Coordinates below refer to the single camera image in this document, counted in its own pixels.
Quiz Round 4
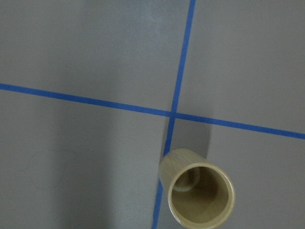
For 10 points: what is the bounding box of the yellow-brown cup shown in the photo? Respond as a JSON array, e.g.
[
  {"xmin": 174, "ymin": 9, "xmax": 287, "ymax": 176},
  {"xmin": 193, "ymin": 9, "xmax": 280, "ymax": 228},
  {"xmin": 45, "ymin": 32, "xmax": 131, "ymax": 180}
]
[{"xmin": 159, "ymin": 148, "xmax": 235, "ymax": 229}]

